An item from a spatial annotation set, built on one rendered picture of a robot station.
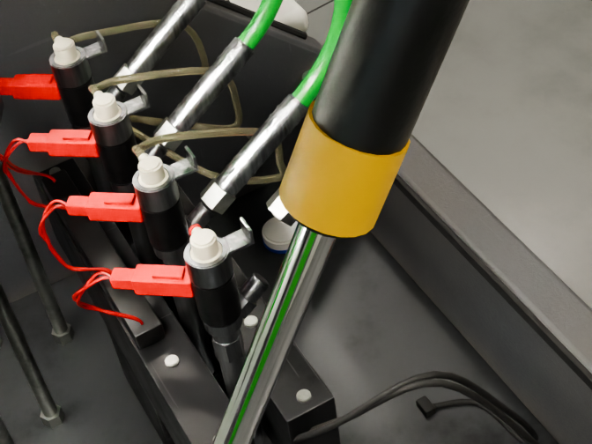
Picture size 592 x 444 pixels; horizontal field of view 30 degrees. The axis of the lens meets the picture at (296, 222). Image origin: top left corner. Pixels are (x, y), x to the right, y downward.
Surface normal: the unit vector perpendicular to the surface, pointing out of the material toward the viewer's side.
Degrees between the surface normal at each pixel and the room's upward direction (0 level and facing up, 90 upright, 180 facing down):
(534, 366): 90
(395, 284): 0
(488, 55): 0
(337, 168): 75
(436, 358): 0
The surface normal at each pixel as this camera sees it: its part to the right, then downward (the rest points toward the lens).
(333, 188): -0.24, 0.51
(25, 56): 0.48, 0.59
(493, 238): -0.11, -0.70
